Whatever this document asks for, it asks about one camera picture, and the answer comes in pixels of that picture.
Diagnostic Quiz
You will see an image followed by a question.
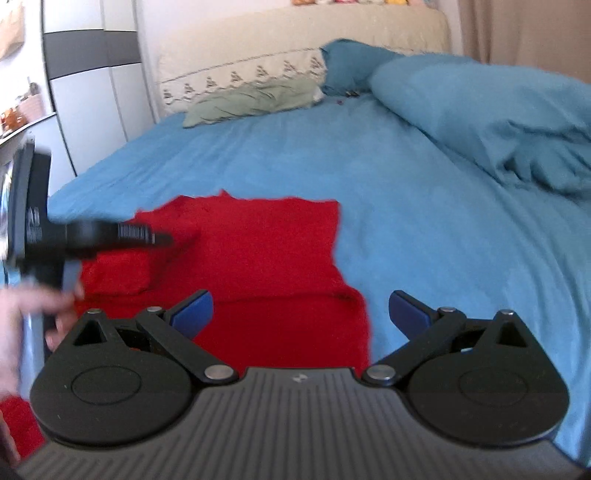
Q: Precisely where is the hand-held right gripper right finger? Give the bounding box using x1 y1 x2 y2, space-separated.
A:
362 290 530 385

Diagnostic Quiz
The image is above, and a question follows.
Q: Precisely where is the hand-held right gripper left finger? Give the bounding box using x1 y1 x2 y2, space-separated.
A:
69 290 239 385

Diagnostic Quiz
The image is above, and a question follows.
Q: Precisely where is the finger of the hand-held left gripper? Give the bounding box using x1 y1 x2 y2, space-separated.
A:
65 220 173 257

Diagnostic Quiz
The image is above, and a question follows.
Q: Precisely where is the red knitted garment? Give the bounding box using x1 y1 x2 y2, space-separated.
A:
0 189 374 457

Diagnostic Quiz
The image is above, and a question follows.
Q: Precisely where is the person's left hand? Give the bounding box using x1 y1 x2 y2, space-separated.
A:
0 281 86 462

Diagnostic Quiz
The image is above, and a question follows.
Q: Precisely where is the cluttered side shelf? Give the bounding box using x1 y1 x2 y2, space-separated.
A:
0 76 57 139

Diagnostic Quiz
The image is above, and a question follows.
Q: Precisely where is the blue bed sheet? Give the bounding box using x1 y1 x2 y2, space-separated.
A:
28 95 591 467

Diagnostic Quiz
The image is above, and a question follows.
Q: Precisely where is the white and grey wardrobe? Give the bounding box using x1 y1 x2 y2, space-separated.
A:
41 0 155 177

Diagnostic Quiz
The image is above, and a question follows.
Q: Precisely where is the green pillow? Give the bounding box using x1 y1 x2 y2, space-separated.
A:
183 75 324 128

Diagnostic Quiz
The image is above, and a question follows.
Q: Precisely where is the blue duvet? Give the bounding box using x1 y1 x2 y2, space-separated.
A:
369 53 591 200

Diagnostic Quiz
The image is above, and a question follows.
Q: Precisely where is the blue pillow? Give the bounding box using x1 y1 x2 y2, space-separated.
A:
318 39 407 97

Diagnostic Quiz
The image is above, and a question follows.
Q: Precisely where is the beige headboard cover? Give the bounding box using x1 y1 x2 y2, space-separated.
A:
154 6 452 121

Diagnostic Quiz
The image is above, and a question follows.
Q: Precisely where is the beige curtain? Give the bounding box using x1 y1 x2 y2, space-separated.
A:
459 0 591 86

